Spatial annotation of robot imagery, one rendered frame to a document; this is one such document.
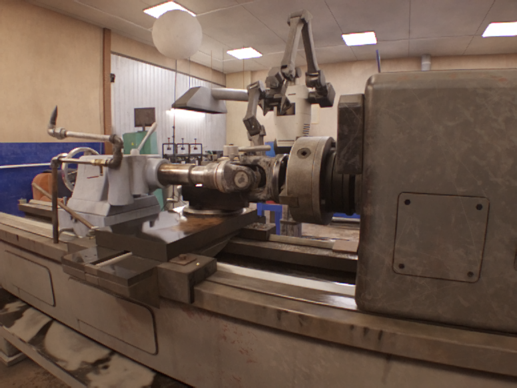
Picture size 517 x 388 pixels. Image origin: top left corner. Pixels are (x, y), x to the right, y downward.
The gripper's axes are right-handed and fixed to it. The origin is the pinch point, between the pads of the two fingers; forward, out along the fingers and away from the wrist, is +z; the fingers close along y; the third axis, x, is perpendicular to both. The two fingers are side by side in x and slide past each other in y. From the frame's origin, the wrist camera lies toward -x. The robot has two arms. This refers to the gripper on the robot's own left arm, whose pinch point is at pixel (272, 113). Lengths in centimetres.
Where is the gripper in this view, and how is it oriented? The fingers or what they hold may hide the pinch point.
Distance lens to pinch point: 149.6
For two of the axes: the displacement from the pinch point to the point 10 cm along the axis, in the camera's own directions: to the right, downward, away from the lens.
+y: 8.2, 0.8, -5.7
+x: 5.0, 3.9, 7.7
